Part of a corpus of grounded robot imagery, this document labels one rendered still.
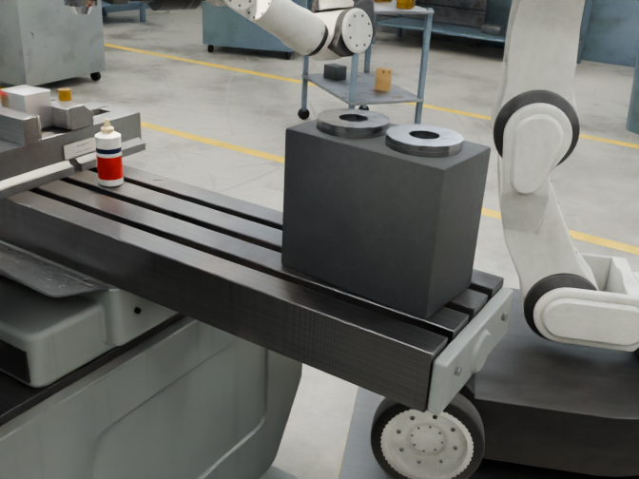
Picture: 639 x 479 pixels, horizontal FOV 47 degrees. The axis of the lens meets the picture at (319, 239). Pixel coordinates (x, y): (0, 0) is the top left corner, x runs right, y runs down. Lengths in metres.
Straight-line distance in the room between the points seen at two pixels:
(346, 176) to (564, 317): 0.68
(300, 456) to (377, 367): 1.22
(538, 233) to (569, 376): 0.28
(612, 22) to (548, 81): 7.15
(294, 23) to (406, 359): 0.68
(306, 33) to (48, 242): 0.55
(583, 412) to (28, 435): 0.90
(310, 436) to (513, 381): 0.85
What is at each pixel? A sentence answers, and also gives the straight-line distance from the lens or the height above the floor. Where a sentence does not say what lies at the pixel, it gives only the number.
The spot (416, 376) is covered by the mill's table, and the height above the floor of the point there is 0.88.
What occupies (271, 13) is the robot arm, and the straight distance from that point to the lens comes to 1.28.
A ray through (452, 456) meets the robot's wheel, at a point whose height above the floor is 0.47.
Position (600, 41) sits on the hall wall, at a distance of 8.50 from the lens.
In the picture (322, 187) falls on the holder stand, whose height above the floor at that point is 1.04.
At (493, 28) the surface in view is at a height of 0.29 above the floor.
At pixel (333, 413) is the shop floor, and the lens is 2.22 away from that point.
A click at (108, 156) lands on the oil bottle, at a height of 0.97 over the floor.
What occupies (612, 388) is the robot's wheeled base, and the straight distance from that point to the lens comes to 1.49.
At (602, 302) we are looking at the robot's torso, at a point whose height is 0.72.
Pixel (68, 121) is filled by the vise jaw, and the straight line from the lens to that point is 1.31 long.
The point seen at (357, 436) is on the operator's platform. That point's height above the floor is 0.40.
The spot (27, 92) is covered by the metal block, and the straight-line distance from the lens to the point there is 1.31.
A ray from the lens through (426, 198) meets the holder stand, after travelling 0.82.
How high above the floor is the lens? 1.35
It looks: 24 degrees down
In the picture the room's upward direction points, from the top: 3 degrees clockwise
